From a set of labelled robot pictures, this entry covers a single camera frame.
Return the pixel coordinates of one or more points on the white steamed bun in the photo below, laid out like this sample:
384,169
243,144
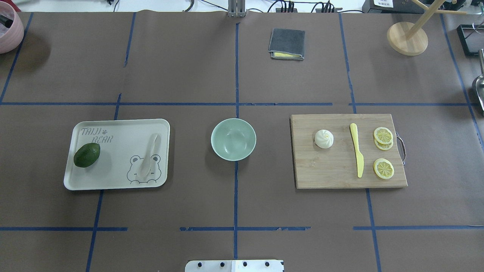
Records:
324,139

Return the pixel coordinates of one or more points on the light green bowl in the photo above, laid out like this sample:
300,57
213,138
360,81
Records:
233,139

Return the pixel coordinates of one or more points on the wooden cutting board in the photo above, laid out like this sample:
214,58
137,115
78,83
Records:
335,167

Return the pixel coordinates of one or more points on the grey folded cloth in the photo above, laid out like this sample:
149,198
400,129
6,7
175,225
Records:
287,44

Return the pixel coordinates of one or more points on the cream bear serving tray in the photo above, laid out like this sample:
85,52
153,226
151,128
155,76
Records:
123,146

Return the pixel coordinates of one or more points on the yellow plastic knife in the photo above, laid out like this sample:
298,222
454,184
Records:
360,161

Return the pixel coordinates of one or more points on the upper lemon slice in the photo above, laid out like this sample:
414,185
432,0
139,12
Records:
383,135

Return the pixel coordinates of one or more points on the lemon slice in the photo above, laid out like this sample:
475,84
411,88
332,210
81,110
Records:
383,135
383,168

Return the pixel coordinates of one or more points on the lemon slice underneath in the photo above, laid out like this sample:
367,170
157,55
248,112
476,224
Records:
384,146

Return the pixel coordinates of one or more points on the lower lemon slice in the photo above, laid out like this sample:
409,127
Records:
383,168

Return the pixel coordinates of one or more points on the green avocado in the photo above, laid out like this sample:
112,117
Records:
87,155

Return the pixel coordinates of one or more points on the wooden mug tree stand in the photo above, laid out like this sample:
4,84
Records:
409,38

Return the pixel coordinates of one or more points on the black device with label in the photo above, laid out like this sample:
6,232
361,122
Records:
391,6

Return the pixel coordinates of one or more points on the metal scoop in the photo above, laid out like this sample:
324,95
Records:
478,83

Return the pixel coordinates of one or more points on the pink cup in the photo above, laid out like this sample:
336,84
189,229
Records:
11,29

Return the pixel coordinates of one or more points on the grey metal mount bracket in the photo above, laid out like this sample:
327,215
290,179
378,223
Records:
236,8

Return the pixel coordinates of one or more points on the white metal base plate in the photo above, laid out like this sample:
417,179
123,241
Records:
235,266

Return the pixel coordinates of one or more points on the black box frame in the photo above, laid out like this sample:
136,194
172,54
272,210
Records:
471,38

